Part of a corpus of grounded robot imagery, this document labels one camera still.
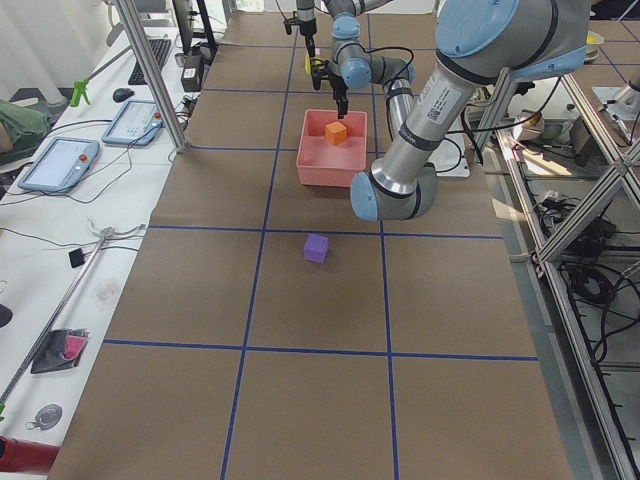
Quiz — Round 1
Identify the black keyboard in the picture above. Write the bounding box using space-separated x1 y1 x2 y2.
127 37 173 86

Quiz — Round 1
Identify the purple foam block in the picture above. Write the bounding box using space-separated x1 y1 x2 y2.
303 233 329 263

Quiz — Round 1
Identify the black rectangular box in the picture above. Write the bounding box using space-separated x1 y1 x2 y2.
181 54 204 93

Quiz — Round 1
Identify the orange foam block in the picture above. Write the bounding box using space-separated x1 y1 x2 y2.
324 121 348 146

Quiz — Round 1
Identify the pink and grey pouch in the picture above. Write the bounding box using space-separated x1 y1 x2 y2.
30 329 89 374

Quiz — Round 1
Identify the black computer mouse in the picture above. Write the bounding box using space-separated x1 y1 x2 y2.
112 88 135 103

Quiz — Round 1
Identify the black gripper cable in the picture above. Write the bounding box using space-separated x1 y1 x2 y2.
369 47 481 176

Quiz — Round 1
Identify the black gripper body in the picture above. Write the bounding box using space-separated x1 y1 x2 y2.
310 57 345 98
283 10 317 36

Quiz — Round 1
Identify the near teach pendant tablet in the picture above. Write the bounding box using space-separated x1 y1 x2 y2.
18 137 100 193

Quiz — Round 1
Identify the white pedestal column base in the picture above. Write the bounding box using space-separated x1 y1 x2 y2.
430 134 470 178

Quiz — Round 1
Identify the aluminium frame post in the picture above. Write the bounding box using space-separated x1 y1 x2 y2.
113 0 187 153

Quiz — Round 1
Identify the far teach pendant tablet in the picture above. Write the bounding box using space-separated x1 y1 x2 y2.
101 98 163 147

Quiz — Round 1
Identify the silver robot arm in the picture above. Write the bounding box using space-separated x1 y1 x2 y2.
326 1 591 221
283 0 390 37

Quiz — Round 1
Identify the pink plastic bin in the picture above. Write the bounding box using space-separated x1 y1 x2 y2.
296 109 368 187

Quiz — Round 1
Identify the black computer monitor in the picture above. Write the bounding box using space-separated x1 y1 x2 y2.
172 0 215 54

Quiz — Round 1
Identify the green handled grabber tool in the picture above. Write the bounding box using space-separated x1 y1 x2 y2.
70 46 132 107

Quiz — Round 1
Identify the teach pendant tablet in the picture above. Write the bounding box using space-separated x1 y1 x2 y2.
101 98 163 147
18 137 100 193

